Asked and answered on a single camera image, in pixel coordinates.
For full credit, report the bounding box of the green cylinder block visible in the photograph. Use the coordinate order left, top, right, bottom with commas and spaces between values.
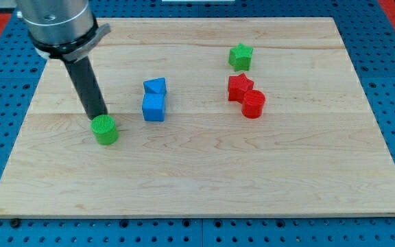
91, 115, 119, 145

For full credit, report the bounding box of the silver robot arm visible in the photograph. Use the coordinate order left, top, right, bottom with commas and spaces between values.
16, 0, 111, 63

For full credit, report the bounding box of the light wooden board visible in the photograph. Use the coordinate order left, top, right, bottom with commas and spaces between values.
0, 17, 395, 219

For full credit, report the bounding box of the blue cube block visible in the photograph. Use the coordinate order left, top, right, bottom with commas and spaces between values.
142, 93, 165, 121

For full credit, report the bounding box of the blue triangle block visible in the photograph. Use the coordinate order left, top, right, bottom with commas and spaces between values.
143, 78, 167, 95

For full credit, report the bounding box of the red star block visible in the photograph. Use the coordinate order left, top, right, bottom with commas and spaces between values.
227, 73, 254, 104

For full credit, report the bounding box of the red cylinder block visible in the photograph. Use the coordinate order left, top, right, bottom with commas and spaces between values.
241, 90, 266, 119

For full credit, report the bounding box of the green star block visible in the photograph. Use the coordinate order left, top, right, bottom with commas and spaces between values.
228, 43, 254, 71

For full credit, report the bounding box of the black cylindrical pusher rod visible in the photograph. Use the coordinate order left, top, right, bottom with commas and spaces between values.
64, 57, 108, 120

